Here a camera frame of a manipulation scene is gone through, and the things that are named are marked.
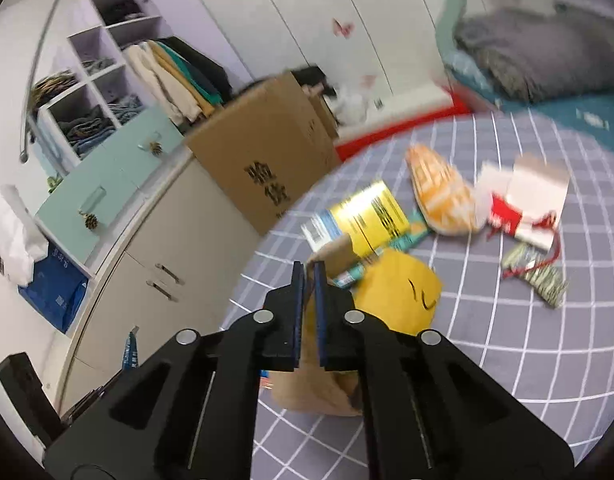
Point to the pink butterfly sticker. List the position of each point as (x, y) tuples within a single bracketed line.
[(343, 27)]

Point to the teal bed headboard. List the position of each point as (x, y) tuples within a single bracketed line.
[(449, 5)]

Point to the teal patterned bed sheet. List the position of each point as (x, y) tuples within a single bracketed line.
[(587, 115)]

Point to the white and red paper bag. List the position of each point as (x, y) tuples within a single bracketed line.
[(532, 185)]

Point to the light teal drawer unit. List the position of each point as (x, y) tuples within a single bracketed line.
[(122, 160)]

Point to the large white plastic bag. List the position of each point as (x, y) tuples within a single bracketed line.
[(12, 235)]

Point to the grey fluffy blanket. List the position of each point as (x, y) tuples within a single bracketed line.
[(532, 55)]

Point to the large cardboard box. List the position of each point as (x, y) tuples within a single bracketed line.
[(257, 135)]

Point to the cream hanging garment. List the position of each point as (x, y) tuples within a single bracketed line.
[(152, 80)]

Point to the yellow and blue carton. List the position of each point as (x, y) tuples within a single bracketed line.
[(372, 215)]

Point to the curved metal pole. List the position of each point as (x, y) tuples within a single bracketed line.
[(39, 45)]

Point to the yellow plastic bag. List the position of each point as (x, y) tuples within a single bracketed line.
[(397, 290)]

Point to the teal hanging garment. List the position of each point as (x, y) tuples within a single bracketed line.
[(199, 77)]

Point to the pine cone drawer ornament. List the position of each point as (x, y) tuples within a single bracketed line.
[(91, 221), (154, 147)]

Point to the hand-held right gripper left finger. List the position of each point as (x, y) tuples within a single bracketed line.
[(298, 310)]

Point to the black hanging garment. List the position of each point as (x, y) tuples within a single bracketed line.
[(207, 65)]

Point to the blue shopping bag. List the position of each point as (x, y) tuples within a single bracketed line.
[(57, 292)]

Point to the teal snack packet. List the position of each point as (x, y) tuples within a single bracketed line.
[(413, 237)]

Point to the green patterned packet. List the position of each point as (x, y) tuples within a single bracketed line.
[(542, 275)]

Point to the brown paper bag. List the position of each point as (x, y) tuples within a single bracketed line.
[(314, 392)]

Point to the grey checked bed sheet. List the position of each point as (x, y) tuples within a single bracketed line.
[(512, 360)]

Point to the white open shelf unit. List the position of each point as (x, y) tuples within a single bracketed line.
[(94, 40)]

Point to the folded dark clothes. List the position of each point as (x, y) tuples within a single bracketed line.
[(119, 10)]

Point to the orange and white snack bag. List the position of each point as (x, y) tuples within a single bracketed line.
[(437, 190)]

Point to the beige floor cabinet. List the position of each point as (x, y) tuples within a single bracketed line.
[(187, 220)]

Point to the blue paper packet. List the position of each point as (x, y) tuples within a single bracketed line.
[(129, 352)]

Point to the folded blue clothes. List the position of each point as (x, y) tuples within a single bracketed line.
[(87, 129)]

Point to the white wardrobe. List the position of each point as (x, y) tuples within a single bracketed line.
[(287, 15)]

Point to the black rectangular device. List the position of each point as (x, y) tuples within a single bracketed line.
[(22, 400)]

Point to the mustard hanging garment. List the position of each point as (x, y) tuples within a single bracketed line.
[(187, 82)]

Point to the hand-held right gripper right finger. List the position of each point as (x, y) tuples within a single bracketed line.
[(321, 310)]

